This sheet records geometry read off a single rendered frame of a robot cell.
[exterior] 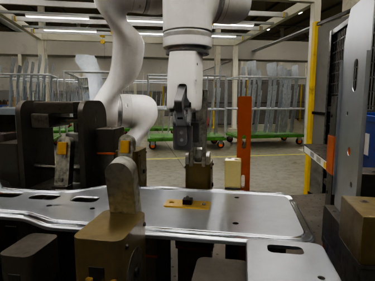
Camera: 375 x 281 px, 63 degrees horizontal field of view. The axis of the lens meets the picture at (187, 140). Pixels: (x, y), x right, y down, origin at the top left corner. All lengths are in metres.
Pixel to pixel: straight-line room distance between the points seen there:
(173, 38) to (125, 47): 0.48
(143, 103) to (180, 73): 0.61
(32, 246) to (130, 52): 0.66
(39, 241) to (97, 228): 0.15
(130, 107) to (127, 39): 0.23
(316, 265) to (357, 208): 0.09
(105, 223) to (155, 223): 0.13
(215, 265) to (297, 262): 0.10
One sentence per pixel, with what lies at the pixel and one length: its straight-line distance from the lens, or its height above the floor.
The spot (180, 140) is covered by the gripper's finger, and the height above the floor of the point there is 1.13.
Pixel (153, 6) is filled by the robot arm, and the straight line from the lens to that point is 0.98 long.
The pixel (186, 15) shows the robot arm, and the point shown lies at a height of 1.32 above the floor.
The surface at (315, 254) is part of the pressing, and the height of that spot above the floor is 1.00.
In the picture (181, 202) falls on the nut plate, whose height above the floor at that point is 1.00.
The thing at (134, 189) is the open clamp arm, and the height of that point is 1.08.
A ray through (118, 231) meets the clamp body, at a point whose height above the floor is 1.05.
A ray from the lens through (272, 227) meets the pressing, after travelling 0.50.
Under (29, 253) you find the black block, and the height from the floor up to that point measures 0.99.
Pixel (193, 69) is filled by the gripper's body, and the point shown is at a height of 1.24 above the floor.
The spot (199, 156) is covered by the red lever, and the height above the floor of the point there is 1.07.
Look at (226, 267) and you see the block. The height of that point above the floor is 0.98.
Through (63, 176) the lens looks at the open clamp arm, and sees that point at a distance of 0.80.
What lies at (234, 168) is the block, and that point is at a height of 1.05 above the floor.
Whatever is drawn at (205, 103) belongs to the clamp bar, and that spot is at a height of 1.18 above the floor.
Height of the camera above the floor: 1.19
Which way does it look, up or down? 8 degrees down
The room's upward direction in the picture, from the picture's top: straight up
